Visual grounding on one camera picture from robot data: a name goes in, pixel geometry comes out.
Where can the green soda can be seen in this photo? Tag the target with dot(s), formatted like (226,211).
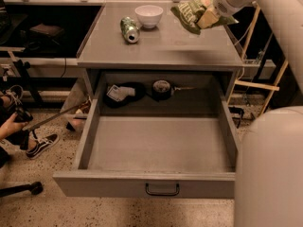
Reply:
(129,30)

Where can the black drawer handle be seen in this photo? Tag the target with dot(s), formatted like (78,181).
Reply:
(162,190)

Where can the black white sneaker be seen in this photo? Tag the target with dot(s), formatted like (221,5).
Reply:
(13,96)
(42,145)

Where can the grey cabinet counter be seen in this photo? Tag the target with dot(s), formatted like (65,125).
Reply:
(167,47)

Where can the white ceramic bowl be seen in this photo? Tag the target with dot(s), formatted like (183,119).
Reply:
(148,15)

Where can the black round tape device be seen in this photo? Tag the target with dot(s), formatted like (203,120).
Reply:
(161,90)

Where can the green jalapeno chip bag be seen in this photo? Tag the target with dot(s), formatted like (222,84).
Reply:
(191,11)

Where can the wooden easel frame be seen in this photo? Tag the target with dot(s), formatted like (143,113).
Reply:
(263,60)

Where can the person's hand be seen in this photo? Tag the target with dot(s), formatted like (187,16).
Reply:
(10,126)

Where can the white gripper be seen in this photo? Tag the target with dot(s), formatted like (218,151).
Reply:
(222,3)

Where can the black office chair caster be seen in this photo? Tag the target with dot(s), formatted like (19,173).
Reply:
(34,188)

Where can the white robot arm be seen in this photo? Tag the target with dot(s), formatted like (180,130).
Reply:
(269,170)

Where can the black trouser leg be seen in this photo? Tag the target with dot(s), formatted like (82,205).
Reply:
(16,137)

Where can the grey open top drawer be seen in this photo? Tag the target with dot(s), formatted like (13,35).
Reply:
(189,139)

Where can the black white sneaker lower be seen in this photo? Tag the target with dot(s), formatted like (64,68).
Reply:
(42,145)

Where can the black white sneaker upper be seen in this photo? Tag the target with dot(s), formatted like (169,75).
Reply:
(13,96)

